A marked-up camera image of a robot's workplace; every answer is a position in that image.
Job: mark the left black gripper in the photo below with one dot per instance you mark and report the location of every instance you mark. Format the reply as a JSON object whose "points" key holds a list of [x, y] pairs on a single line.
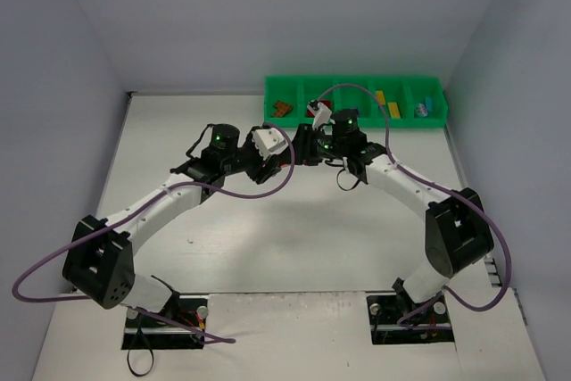
{"points": [[264, 167]]}

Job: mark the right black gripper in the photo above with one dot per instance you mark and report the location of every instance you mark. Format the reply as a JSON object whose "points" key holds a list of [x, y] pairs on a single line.
{"points": [[306, 144]]}

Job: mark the brown lego plate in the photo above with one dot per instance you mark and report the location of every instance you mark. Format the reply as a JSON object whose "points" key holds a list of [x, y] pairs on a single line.
{"points": [[282, 109]]}

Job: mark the yellow half-round lego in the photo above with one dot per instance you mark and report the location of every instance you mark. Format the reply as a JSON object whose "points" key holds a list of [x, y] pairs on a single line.
{"points": [[380, 95]]}

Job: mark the yellow lego brick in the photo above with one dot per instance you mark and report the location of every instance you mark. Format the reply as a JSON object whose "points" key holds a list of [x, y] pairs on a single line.
{"points": [[394, 110]]}

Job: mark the teal rounded lego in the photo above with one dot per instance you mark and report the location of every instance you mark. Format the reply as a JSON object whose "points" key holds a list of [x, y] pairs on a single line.
{"points": [[421, 111]]}

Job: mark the teal lego brick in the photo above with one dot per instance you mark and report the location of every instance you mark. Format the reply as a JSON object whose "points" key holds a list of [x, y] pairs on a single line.
{"points": [[429, 104]]}

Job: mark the red lego brick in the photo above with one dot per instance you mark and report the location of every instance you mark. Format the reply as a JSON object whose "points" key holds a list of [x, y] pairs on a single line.
{"points": [[319, 108]]}

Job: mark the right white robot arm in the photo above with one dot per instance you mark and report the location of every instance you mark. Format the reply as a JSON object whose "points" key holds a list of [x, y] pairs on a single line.
{"points": [[456, 235]]}

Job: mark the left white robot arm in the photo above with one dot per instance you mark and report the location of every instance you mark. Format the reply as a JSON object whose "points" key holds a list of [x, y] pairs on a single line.
{"points": [[100, 261]]}

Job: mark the green compartment bin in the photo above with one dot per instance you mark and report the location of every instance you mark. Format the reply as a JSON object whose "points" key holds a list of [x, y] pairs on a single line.
{"points": [[358, 93]]}

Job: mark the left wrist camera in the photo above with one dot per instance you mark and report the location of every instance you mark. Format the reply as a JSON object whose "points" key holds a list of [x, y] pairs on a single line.
{"points": [[268, 141]]}

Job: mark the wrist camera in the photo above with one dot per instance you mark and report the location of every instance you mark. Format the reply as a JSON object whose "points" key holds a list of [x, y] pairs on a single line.
{"points": [[320, 121], [268, 141]]}

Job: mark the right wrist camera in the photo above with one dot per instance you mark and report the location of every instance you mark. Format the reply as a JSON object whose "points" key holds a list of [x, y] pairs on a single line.
{"points": [[320, 121]]}

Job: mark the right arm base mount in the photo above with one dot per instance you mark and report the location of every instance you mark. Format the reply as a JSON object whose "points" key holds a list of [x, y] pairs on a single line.
{"points": [[394, 319]]}

